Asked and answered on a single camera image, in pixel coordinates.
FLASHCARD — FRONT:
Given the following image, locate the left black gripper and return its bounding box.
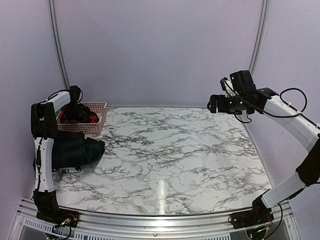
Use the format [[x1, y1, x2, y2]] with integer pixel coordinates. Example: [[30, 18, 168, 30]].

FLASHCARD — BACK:
[[65, 102, 84, 123]]

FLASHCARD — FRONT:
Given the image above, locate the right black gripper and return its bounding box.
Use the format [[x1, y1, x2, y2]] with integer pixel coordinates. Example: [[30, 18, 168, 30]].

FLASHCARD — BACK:
[[208, 93, 253, 115]]

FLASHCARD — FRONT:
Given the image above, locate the dark green plaid garment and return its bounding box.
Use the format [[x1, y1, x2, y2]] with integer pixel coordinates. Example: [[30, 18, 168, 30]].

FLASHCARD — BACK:
[[51, 131, 105, 169]]

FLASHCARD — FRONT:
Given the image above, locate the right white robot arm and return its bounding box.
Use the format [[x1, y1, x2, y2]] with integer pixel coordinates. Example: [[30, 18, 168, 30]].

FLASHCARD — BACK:
[[206, 85, 320, 224]]

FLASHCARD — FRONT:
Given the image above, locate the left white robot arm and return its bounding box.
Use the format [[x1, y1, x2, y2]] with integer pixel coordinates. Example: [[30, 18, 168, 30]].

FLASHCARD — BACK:
[[30, 85, 90, 200]]

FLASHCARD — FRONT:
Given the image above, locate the pink plastic laundry basket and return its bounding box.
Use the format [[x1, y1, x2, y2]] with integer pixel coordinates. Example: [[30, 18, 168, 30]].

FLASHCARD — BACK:
[[56, 101, 107, 135]]

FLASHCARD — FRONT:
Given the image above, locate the red black plaid garment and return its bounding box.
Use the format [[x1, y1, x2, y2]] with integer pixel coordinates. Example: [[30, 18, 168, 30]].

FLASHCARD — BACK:
[[59, 103, 100, 124]]

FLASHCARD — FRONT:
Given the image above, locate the folded striped garment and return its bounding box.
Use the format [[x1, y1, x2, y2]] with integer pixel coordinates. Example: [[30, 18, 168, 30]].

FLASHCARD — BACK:
[[52, 166, 83, 174]]

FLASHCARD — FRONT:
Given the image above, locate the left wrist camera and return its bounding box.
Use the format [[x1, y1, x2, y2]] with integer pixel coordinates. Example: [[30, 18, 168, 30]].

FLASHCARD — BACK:
[[69, 85, 83, 103]]

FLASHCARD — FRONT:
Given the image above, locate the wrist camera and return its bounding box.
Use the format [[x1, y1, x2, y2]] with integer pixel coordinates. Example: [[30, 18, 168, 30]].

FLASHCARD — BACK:
[[69, 85, 83, 103], [220, 70, 257, 95]]

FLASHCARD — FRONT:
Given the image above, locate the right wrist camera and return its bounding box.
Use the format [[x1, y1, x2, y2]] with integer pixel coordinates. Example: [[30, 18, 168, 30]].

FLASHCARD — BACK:
[[220, 70, 257, 95]]

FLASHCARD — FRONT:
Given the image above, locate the left aluminium corner post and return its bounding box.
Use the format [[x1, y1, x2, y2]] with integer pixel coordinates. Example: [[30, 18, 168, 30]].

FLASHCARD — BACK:
[[47, 0, 70, 89]]

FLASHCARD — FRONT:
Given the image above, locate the aluminium corner post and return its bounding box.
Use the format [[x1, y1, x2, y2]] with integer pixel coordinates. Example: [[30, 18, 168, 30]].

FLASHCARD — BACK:
[[47, 0, 70, 89], [249, 0, 270, 76]]

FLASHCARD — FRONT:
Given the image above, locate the right aluminium corner post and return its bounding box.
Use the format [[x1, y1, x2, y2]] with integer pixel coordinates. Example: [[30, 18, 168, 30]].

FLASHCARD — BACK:
[[249, 0, 270, 76]]

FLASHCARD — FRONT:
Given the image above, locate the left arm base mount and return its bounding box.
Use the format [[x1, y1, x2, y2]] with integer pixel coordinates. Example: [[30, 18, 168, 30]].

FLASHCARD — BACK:
[[33, 190, 80, 228]]

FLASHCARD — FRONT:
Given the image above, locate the aluminium front frame rail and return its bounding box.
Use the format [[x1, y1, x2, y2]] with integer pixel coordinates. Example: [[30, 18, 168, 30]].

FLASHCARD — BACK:
[[8, 198, 302, 240]]

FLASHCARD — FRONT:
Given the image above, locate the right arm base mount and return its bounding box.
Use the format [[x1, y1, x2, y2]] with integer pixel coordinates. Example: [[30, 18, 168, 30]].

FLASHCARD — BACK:
[[227, 195, 274, 229]]

